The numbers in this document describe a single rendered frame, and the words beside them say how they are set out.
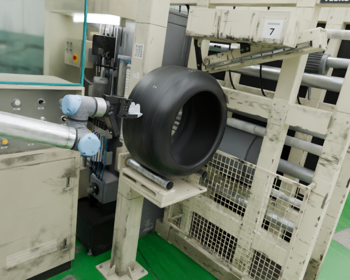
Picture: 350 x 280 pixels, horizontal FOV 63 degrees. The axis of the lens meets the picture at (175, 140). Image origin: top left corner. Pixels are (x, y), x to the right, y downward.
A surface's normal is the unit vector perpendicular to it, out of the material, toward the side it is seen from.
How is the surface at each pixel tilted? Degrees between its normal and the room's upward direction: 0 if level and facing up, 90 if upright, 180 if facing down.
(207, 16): 90
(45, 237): 90
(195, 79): 45
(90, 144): 90
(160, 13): 90
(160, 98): 60
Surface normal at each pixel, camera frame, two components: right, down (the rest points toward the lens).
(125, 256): 0.70, 0.31
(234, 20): -0.70, 0.11
